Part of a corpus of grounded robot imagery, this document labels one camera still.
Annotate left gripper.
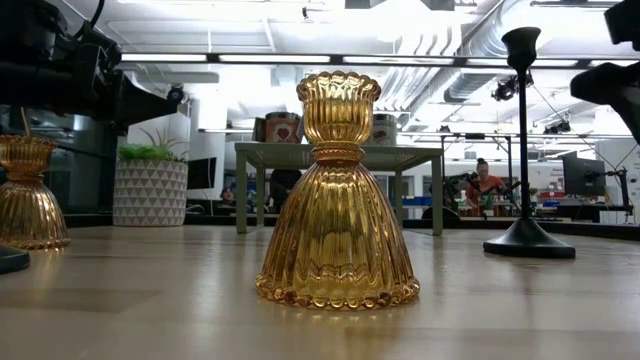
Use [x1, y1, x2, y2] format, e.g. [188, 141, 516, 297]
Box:
[68, 28, 180, 129]

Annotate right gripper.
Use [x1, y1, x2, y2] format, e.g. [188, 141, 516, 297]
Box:
[569, 59, 640, 147]

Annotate red heart mug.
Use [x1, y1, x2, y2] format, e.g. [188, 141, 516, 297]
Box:
[252, 111, 305, 145]

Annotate amber glass candle holder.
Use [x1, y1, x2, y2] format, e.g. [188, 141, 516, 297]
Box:
[254, 69, 422, 312]
[0, 134, 72, 251]

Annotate black candlestick holder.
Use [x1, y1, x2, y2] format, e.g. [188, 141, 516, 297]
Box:
[0, 243, 31, 276]
[482, 26, 578, 260]

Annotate metal tin candle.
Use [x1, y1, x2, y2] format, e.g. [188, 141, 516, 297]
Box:
[372, 113, 400, 146]

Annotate black ceiling track lights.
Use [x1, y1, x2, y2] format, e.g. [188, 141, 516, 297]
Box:
[543, 119, 572, 136]

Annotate black computer monitor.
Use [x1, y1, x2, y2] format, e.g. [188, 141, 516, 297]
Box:
[187, 156, 219, 191]
[562, 151, 608, 198]

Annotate succulent in white pot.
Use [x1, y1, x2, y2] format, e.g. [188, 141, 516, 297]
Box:
[112, 127, 190, 228]

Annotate long ceiling light bar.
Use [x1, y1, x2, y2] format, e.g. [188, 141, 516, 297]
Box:
[119, 51, 640, 70]

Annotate black ceiling spotlight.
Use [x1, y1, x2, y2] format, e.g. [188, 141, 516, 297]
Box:
[491, 72, 535, 103]

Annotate black background desk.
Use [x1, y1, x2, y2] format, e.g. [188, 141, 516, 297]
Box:
[537, 202, 635, 225]

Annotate green perforated metal shelf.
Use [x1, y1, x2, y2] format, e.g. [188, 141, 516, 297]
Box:
[233, 141, 445, 237]

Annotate person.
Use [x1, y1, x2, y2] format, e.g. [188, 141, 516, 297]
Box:
[464, 157, 509, 211]

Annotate round black ceiling camera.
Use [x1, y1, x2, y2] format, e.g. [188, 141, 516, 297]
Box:
[166, 84, 187, 106]

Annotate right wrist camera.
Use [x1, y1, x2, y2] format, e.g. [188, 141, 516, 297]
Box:
[603, 0, 640, 52]

